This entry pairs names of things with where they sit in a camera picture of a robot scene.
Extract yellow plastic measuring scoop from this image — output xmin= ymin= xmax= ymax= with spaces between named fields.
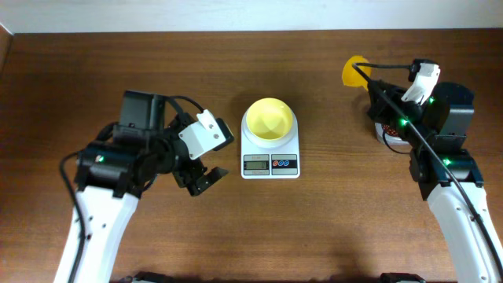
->
xmin=341 ymin=55 xmax=369 ymax=90

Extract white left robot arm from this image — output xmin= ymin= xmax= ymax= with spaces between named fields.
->
xmin=54 ymin=90 xmax=234 ymax=282

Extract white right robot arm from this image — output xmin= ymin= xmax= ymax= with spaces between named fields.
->
xmin=368 ymin=80 xmax=502 ymax=282

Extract white digital kitchen scale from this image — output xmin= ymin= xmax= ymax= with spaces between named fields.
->
xmin=240 ymin=102 xmax=300 ymax=179

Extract yellow plastic bowl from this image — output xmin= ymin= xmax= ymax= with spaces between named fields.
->
xmin=245 ymin=97 xmax=293 ymax=141

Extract red beans in container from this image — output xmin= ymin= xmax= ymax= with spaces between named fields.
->
xmin=382 ymin=124 xmax=399 ymax=138

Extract clear plastic bean container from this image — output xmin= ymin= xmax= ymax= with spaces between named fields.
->
xmin=375 ymin=123 xmax=408 ymax=145

